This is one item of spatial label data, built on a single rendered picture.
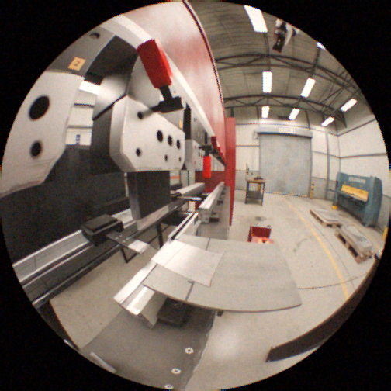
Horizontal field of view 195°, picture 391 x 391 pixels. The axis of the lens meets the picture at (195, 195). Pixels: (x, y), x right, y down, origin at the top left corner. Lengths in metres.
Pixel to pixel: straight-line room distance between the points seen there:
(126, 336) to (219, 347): 0.93
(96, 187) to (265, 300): 0.75
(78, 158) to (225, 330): 1.50
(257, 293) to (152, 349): 0.23
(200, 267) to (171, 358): 0.22
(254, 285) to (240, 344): 1.03
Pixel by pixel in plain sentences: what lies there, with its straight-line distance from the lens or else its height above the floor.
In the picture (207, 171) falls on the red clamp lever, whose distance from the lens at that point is 0.32.
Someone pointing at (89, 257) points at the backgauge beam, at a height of 0.94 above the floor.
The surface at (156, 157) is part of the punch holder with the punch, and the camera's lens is 0.15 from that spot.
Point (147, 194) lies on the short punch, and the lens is 0.19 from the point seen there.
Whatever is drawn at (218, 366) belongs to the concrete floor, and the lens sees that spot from 1.19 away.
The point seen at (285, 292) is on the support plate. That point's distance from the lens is 0.23.
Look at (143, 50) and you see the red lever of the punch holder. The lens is 0.15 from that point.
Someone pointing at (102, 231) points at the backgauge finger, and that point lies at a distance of 0.38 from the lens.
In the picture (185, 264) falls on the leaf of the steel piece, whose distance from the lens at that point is 0.24.
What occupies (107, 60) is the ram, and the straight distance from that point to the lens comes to 0.22.
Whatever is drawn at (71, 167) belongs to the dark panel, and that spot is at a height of 1.23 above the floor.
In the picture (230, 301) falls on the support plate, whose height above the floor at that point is 1.00.
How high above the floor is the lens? 1.17
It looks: 12 degrees down
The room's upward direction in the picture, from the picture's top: straight up
